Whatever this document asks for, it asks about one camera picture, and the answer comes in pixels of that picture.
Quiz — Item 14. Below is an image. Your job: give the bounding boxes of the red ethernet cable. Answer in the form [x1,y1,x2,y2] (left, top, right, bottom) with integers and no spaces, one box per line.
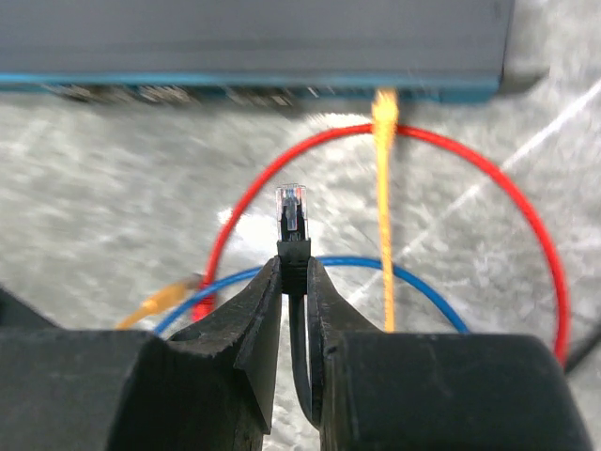
[191,123,570,367]

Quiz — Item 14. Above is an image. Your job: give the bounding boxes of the black network switch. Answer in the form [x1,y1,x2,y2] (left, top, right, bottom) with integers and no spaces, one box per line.
[1,1,514,106]

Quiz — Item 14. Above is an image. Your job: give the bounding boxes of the blue ethernet cable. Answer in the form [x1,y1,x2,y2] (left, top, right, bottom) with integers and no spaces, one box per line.
[152,255,470,337]

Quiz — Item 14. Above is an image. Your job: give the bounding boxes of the black ethernet cable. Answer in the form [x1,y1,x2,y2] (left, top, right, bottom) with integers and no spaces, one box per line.
[274,183,315,428]

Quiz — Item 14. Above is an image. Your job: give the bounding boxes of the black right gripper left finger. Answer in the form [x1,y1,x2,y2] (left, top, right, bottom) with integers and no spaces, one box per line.
[1,258,282,450]

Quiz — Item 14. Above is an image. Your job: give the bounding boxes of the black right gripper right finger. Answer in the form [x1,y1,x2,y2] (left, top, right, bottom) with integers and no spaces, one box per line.
[308,260,593,450]

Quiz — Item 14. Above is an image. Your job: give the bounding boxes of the orange ethernet cable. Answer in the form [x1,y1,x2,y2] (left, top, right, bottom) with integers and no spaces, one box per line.
[115,88,401,334]

